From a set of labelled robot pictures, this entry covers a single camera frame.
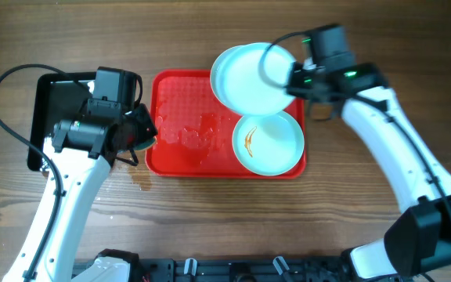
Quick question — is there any green and orange sponge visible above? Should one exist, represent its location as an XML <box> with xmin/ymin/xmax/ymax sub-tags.
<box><xmin>133</xmin><ymin>137</ymin><xmax>157</xmax><ymax>151</ymax></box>

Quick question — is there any light blue plate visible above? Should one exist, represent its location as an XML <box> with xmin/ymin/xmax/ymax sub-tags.
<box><xmin>232</xmin><ymin>111</ymin><xmax>305</xmax><ymax>176</ymax></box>
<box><xmin>218</xmin><ymin>42</ymin><xmax>295</xmax><ymax>116</ymax></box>
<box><xmin>210</xmin><ymin>45</ymin><xmax>242</xmax><ymax>107</ymax></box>

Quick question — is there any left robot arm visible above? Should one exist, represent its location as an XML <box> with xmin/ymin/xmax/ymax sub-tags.
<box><xmin>3</xmin><ymin>67</ymin><xmax>157</xmax><ymax>281</ymax></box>

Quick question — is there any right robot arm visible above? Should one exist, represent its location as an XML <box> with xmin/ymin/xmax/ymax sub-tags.
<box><xmin>286</xmin><ymin>24</ymin><xmax>451</xmax><ymax>281</ymax></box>

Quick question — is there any red plastic tray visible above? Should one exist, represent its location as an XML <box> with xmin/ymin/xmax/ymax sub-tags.
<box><xmin>146</xmin><ymin>70</ymin><xmax>307</xmax><ymax>179</ymax></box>

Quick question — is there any black rectangular tray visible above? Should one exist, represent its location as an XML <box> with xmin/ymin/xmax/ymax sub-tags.
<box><xmin>30</xmin><ymin>72</ymin><xmax>96</xmax><ymax>159</ymax></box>

